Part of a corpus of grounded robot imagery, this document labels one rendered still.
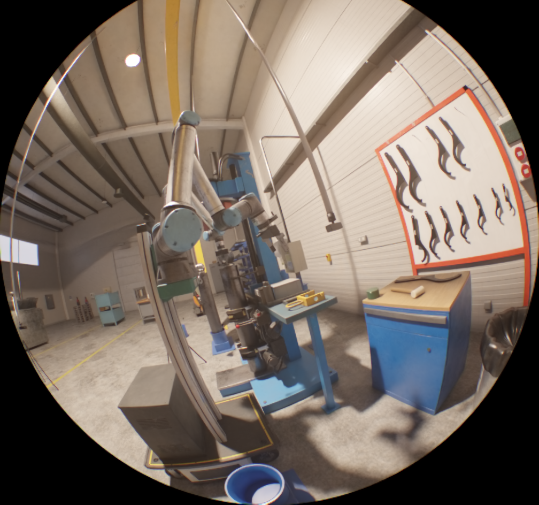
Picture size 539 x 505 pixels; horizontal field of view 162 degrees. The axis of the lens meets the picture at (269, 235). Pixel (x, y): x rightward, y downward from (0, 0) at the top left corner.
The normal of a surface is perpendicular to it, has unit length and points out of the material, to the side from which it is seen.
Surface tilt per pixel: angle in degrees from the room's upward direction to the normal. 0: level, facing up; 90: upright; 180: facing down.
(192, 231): 95
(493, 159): 90
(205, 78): 173
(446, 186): 90
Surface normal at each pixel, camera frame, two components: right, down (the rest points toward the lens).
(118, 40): 0.15, 0.98
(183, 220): 0.68, -0.17
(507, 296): -0.92, 0.21
